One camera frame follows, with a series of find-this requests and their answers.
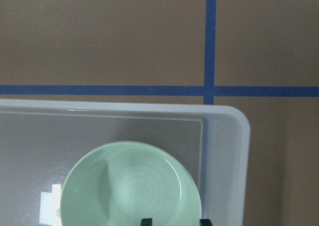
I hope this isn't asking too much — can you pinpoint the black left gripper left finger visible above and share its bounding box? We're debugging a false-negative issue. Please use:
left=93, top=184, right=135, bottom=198
left=140, top=218, right=153, bottom=226

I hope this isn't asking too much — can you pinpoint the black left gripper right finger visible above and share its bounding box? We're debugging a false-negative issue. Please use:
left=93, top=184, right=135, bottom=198
left=199, top=219, right=213, bottom=226

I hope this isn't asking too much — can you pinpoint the pale green ceramic bowl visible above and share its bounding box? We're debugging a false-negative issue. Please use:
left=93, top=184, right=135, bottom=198
left=60, top=141, right=202, bottom=226

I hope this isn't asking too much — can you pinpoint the translucent white plastic box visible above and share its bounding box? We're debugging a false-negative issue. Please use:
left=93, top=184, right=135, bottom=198
left=0, top=99, right=250, bottom=226

